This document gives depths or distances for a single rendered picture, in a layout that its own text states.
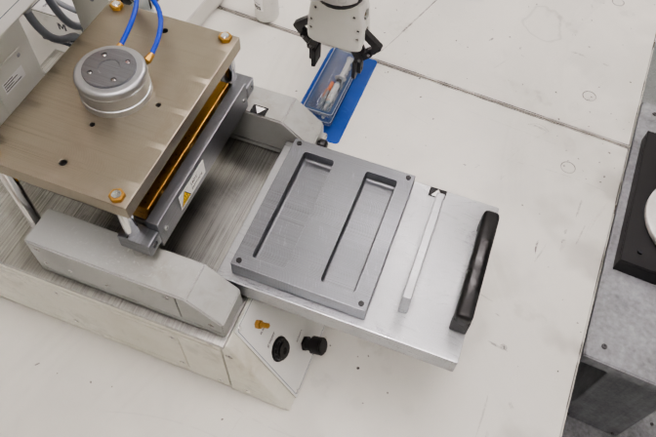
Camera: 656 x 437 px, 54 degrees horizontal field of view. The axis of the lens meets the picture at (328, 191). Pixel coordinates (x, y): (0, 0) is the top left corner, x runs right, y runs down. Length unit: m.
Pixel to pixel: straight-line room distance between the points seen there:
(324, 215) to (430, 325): 0.18
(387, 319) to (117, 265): 0.31
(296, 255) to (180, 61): 0.27
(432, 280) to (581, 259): 0.40
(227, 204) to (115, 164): 0.21
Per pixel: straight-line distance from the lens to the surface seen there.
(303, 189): 0.82
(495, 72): 1.34
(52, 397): 1.01
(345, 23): 1.09
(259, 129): 0.90
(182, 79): 0.78
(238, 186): 0.89
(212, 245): 0.85
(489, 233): 0.79
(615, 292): 1.12
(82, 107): 0.77
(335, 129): 1.19
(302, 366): 0.94
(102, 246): 0.79
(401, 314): 0.76
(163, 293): 0.75
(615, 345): 1.08
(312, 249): 0.76
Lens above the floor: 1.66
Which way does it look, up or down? 55 degrees down
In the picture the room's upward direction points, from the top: 3 degrees clockwise
